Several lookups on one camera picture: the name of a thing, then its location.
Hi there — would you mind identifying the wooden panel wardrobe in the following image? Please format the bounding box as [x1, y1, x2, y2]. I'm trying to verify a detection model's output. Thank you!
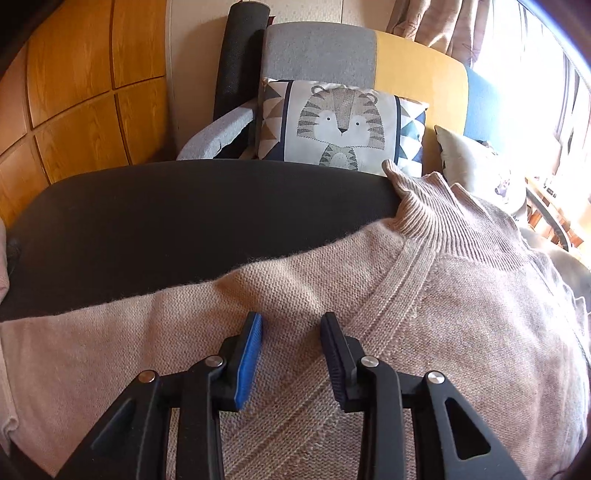
[1, 0, 172, 226]

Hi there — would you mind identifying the black rolled mat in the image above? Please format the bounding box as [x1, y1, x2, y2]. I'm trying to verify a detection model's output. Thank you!
[213, 1, 270, 120]

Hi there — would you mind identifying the beige curtain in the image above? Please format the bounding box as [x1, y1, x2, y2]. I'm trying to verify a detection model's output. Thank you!
[386, 0, 492, 67]

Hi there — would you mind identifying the grey yellow blue sofa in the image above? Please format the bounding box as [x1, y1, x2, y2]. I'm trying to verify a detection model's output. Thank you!
[175, 21, 574, 252]

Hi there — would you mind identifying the beige knit sweater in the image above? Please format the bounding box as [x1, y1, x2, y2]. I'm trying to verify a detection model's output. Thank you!
[1, 162, 590, 479]

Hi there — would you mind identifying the deer print cushion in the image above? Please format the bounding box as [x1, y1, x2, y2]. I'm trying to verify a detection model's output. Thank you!
[435, 126, 526, 216]

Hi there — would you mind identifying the tiger print cushion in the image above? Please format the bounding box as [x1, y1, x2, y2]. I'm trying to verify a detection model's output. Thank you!
[257, 79, 429, 177]

